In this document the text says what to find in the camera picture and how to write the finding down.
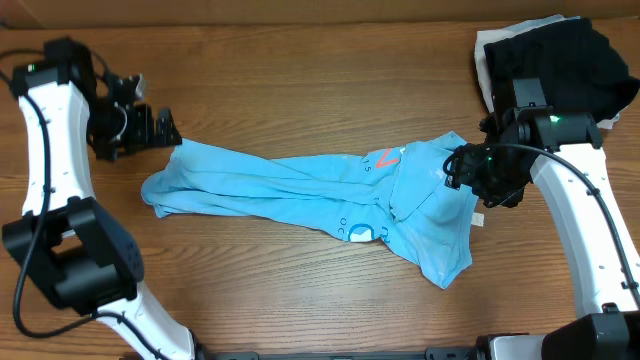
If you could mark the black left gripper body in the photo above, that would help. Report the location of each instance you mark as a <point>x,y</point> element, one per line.
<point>145,126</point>

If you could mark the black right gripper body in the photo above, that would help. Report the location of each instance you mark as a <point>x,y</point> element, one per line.
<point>500,175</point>

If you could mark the light blue t-shirt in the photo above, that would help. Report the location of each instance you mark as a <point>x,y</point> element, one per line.
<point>395,195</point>

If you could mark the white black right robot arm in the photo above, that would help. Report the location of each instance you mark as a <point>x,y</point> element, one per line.
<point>529,142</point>

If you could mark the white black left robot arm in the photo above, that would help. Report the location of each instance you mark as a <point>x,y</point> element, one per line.
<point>68,245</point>

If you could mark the folded black garment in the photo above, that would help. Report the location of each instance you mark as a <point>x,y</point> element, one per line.
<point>577,67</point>

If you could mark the folded white garment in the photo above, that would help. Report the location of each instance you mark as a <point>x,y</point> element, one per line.
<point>485,37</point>

